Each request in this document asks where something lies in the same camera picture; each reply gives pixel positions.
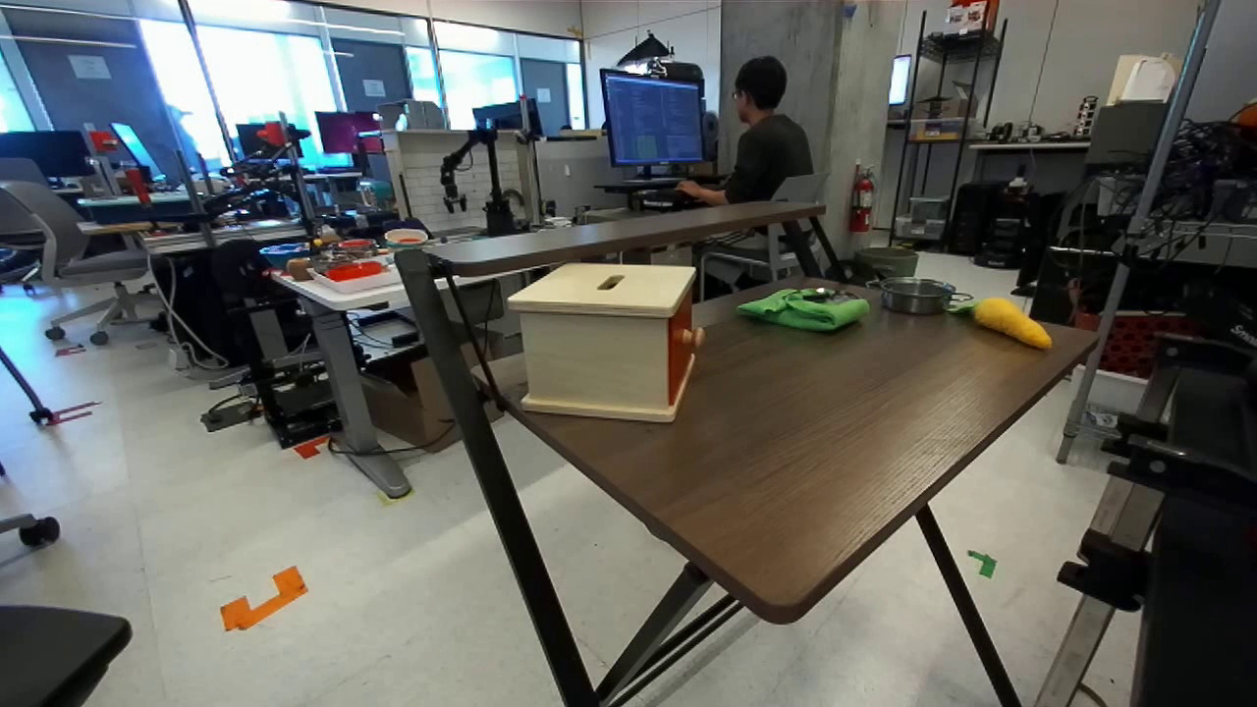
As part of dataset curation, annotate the red crate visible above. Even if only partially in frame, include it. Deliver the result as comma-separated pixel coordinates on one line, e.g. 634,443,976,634
1071,307,1169,379

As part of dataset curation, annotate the white box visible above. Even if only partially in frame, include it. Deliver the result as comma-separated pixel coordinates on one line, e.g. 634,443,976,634
1104,51,1182,108

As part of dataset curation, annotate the grey metal tripod stand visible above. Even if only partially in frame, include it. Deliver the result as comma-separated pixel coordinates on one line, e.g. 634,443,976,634
1058,0,1230,467

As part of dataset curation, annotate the black metal equipment rack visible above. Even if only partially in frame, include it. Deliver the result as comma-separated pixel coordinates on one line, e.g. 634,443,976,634
1033,325,1257,707

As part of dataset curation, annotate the black caster wheel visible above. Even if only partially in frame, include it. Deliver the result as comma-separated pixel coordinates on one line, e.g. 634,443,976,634
0,507,67,551

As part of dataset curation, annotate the black metal table frame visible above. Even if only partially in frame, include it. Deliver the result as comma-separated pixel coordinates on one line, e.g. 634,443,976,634
595,501,1025,707

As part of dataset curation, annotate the small dark monitor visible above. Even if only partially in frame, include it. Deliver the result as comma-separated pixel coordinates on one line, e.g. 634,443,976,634
466,95,545,141

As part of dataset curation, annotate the red-fronted wooden drawer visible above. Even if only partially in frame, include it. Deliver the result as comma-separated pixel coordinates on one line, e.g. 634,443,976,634
665,302,706,412

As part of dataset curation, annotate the grey office chair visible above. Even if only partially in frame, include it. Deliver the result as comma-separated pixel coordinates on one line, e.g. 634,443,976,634
0,176,169,349

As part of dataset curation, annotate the cream wooden drawer box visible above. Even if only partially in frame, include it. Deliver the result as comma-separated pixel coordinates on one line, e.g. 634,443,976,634
507,257,702,424

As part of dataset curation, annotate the white height-adjustable desk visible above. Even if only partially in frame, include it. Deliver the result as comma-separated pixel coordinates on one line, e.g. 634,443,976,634
267,250,444,501

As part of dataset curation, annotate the small pink-screen monitor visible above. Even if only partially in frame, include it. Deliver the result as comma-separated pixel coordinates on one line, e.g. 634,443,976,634
309,108,384,155

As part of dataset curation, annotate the metal storage shelf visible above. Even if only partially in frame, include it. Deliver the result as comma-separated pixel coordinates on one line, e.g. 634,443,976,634
893,5,1008,248

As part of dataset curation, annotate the person in dark shirt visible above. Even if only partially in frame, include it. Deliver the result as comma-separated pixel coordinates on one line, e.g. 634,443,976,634
674,51,817,210

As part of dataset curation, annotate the grey bowl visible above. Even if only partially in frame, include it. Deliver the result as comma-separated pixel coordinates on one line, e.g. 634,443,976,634
876,273,959,318

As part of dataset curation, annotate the cardboard box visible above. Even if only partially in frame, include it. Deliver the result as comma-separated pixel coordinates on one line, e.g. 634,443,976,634
358,346,526,450

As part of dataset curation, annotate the black chair seat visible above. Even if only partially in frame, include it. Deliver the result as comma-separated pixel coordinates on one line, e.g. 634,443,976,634
0,599,134,707

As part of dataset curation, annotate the orange floor tape mark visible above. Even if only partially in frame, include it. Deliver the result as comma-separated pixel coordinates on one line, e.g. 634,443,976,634
215,560,314,634

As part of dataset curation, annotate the red fire extinguisher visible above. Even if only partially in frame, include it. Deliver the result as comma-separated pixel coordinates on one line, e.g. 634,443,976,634
845,155,879,238

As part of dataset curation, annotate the black desk lamp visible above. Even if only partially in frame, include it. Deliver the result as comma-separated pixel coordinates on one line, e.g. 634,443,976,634
612,30,681,70

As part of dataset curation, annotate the green cloth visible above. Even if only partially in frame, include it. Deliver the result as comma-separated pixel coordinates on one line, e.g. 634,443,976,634
736,286,871,336

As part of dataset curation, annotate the black computer tower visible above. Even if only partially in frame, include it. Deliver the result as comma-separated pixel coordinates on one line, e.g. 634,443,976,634
246,307,344,447

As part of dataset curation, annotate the large computer monitor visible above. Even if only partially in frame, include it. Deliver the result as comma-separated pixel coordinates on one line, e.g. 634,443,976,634
599,68,710,176

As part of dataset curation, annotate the yellow banana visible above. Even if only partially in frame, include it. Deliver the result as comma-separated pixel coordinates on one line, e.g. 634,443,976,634
970,293,1058,352

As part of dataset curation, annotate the grey-topped black-legged table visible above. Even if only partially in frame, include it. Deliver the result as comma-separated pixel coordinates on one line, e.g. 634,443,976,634
392,196,833,707

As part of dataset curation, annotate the red tray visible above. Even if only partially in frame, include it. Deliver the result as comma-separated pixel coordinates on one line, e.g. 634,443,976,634
320,253,392,290

